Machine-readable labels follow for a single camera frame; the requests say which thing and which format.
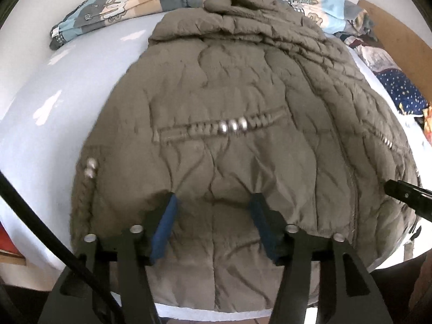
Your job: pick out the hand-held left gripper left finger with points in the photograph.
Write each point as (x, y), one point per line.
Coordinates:
(165, 226)

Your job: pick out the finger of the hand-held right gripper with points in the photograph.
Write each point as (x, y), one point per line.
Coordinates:
(408, 195)

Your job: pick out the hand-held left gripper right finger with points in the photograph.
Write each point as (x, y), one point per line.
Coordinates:
(261, 222)

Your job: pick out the brown quilted jacket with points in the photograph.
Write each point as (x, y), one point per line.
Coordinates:
(236, 91)

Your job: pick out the orange pink patterned cloth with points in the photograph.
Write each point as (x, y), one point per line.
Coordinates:
(428, 121)

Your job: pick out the navy star-print cloth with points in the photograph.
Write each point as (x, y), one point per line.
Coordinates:
(401, 87)

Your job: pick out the white printed cloth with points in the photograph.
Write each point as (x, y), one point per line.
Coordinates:
(374, 55)

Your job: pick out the red bag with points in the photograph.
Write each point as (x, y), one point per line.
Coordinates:
(8, 239)

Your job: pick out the wooden headboard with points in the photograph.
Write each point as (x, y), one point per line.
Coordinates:
(398, 30)

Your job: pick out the patchwork printed quilt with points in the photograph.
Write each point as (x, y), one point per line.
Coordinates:
(111, 6)

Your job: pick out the wooden bed rail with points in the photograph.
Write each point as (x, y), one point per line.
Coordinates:
(13, 261)

